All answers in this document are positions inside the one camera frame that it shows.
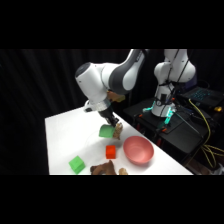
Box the black robot stand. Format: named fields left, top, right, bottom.
left=123, top=97, right=216, bottom=165

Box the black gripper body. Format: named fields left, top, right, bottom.
left=97, top=106, right=119, bottom=128

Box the orange cube block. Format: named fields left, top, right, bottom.
left=105, top=145, right=117, bottom=160

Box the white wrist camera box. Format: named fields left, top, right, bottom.
left=83, top=100, right=97, bottom=113

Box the black laptop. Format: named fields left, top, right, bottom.
left=179, top=85, right=224, bottom=108

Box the black curtain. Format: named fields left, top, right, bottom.
left=0, top=49, right=224, bottom=176

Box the green cube block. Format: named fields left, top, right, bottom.
left=68, top=155, right=86, bottom=175

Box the tan spiky shell object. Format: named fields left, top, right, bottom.
left=112, top=122, right=124, bottom=141

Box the green triangle block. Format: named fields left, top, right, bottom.
left=98, top=124, right=115, bottom=139

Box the pink bowl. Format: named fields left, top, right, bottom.
left=122, top=135, right=155, bottom=166

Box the brown wood piece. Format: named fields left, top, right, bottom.
left=89, top=159, right=118, bottom=176

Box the yellow cable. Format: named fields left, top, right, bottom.
left=188, top=98, right=224, bottom=169

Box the tan wrist cable mount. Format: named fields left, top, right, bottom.
left=106, top=90, right=127, bottom=103

